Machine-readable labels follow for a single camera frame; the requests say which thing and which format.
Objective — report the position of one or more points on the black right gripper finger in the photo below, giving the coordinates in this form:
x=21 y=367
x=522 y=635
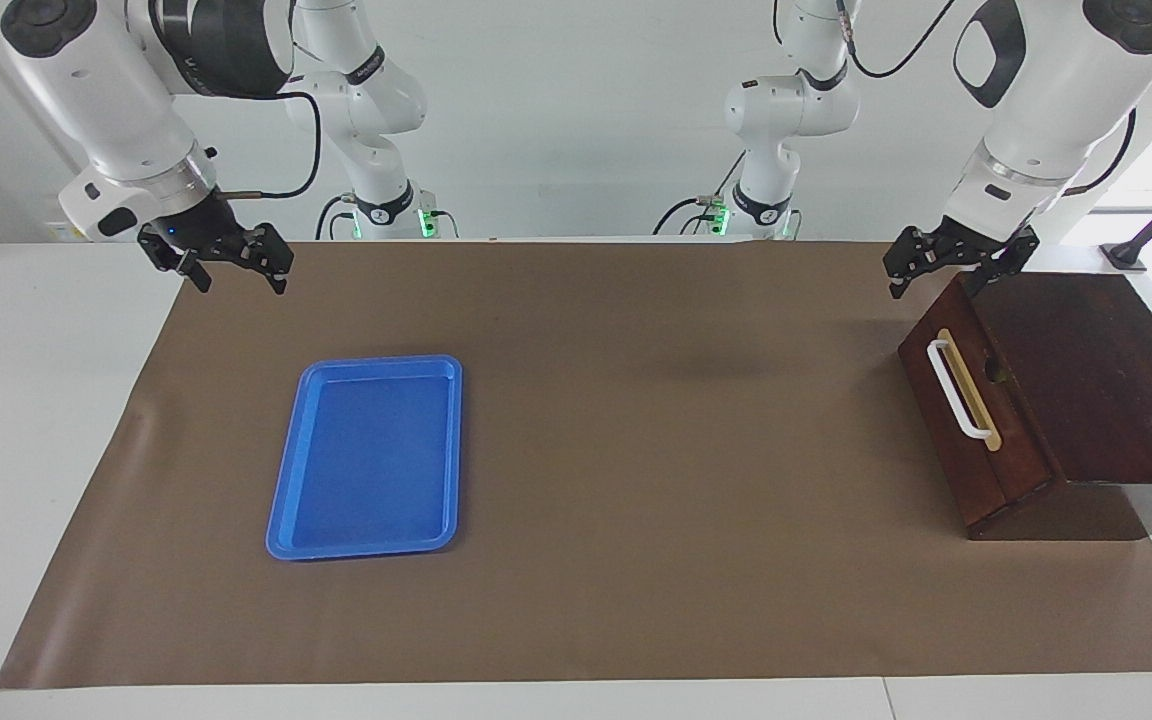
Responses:
x=271 y=255
x=176 y=258

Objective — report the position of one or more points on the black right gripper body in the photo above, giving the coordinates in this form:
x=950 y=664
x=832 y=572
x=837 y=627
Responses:
x=198 y=228

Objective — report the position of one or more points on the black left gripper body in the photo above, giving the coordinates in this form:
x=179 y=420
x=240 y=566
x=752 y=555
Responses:
x=971 y=248

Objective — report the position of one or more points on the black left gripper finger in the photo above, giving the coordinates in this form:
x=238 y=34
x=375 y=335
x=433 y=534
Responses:
x=916 y=255
x=1014 y=255

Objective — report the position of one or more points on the dark wooden drawer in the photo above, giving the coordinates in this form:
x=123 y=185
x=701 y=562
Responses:
x=1016 y=440

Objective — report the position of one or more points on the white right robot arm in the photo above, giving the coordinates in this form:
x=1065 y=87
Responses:
x=106 y=90

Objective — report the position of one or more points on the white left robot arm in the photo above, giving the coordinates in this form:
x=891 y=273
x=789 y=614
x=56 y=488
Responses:
x=1046 y=110

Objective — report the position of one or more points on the dark wooden cabinet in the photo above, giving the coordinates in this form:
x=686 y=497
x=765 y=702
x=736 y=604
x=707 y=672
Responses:
x=1106 y=380

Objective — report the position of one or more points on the blue plastic tray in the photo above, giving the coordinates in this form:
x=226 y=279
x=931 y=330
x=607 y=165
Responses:
x=366 y=460

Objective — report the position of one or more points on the brown table mat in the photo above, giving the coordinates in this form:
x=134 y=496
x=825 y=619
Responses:
x=636 y=500

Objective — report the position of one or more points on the white wall socket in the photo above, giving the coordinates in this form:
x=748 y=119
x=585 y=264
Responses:
x=64 y=232

